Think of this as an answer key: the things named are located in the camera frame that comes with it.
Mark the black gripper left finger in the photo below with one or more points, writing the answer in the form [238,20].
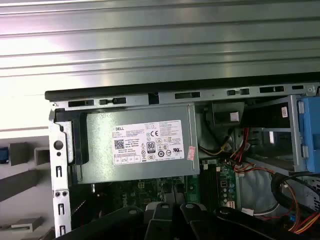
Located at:
[160,225]

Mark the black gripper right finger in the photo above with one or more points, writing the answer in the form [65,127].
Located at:
[195,225]

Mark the hard disk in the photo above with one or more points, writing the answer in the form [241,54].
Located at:
[3,155]

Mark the black RAM slot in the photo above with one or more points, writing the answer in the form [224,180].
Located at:
[205,187]
[215,187]

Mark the green motherboard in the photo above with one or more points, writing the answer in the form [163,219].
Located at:
[225,175]

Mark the grey Dell power supply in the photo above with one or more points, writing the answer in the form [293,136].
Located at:
[105,140]

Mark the black open PC case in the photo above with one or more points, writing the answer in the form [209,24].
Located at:
[60,160]

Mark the metal drive cage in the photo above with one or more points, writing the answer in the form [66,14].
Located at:
[293,140]

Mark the blue plastic drive bracket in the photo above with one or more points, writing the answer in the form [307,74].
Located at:
[311,135]

